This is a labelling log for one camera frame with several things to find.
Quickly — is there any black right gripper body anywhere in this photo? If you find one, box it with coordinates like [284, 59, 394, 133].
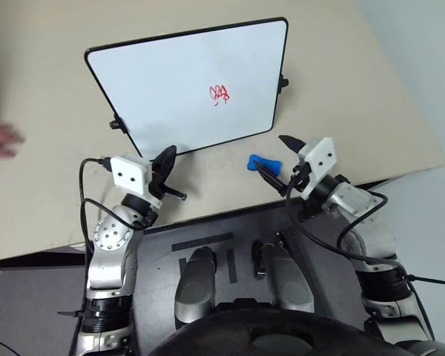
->
[283, 162, 314, 194]

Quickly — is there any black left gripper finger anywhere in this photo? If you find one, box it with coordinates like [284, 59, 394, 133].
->
[161, 185, 188, 200]
[153, 145, 178, 176]

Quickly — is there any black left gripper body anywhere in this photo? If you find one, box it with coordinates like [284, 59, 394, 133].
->
[148, 159, 171, 200]

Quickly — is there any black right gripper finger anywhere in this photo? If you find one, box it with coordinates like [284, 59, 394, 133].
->
[254, 161, 287, 196]
[278, 135, 307, 154]

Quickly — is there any blue whiteboard eraser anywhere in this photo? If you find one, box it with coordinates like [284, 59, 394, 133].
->
[245, 153, 283, 179]

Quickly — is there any person's bare hand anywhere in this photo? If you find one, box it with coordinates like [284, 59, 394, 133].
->
[0, 119, 27, 165]

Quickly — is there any long dark tape strip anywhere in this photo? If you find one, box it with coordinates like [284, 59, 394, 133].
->
[171, 232, 234, 253]

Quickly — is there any black-framed whiteboard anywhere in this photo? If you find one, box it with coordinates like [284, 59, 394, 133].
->
[84, 16, 289, 159]

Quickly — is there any short dark tape strip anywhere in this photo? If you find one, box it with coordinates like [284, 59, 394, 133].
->
[225, 248, 239, 285]

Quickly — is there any black floor platform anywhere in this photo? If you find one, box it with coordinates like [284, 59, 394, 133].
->
[68, 199, 368, 356]

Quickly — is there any silver left robot foot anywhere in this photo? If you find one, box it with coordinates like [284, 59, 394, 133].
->
[174, 245, 219, 332]

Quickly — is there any silver robot foot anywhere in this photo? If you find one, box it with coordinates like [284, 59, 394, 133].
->
[260, 243, 317, 317]
[174, 245, 219, 332]

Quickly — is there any silver right robot foot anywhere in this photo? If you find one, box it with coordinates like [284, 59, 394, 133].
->
[260, 243, 317, 317]

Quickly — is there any dark rounded robot torso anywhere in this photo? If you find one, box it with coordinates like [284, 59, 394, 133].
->
[146, 298, 437, 356]

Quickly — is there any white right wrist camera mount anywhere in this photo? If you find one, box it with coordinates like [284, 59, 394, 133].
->
[297, 136, 337, 200]

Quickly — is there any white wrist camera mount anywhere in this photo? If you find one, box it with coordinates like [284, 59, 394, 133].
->
[110, 155, 162, 207]
[297, 136, 337, 200]

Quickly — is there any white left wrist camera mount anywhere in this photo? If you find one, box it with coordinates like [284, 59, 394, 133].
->
[110, 155, 162, 207]

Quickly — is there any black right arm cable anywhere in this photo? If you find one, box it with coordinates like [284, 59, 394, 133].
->
[284, 171, 437, 344]

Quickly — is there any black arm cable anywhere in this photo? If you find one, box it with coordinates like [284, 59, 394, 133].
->
[78, 156, 146, 320]
[284, 171, 437, 344]

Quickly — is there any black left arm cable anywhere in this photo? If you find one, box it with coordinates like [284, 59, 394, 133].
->
[78, 156, 146, 320]

